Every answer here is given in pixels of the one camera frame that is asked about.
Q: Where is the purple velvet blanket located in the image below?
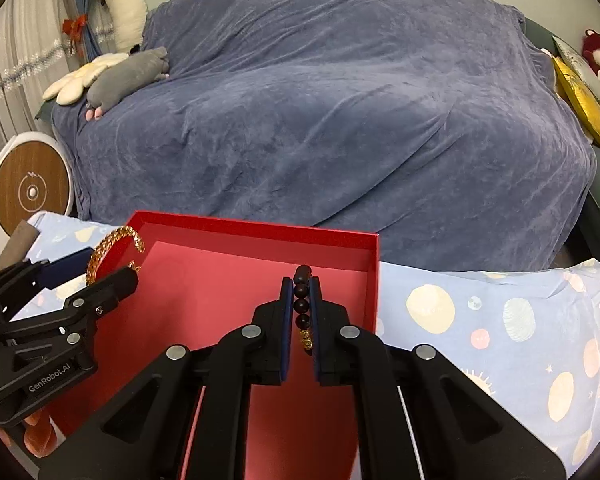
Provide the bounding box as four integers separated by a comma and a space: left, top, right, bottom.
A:
52, 0, 597, 271

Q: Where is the left hand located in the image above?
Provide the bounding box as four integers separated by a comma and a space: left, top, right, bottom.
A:
23, 408, 58, 458

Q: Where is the gold chain bangle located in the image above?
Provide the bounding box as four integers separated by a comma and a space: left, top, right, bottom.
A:
85, 226, 145, 286

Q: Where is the white flower plush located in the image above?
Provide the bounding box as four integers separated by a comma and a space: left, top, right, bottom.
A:
42, 53, 129, 106

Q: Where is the red cardboard box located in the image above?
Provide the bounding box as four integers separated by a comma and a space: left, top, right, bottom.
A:
50, 211, 379, 479

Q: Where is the grey silver pillow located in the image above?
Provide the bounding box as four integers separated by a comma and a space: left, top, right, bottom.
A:
553, 36, 600, 103

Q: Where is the cream long plush toy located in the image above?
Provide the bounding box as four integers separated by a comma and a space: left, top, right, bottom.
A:
102, 0, 148, 53

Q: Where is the grey plush animal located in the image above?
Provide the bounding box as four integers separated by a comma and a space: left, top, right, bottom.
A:
85, 47, 170, 122

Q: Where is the blue planet print sheet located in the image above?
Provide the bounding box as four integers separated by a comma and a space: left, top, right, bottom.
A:
9, 210, 600, 479

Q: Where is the red curtain tie bow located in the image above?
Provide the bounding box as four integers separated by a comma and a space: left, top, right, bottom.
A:
61, 14, 88, 56

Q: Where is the dark bead bracelet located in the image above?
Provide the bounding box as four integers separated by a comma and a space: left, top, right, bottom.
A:
291, 263, 315, 356

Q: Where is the gold satin pillow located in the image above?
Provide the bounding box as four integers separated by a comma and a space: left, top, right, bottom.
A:
552, 56, 600, 148

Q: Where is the round wooden fan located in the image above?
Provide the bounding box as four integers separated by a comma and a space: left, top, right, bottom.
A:
0, 132, 73, 255

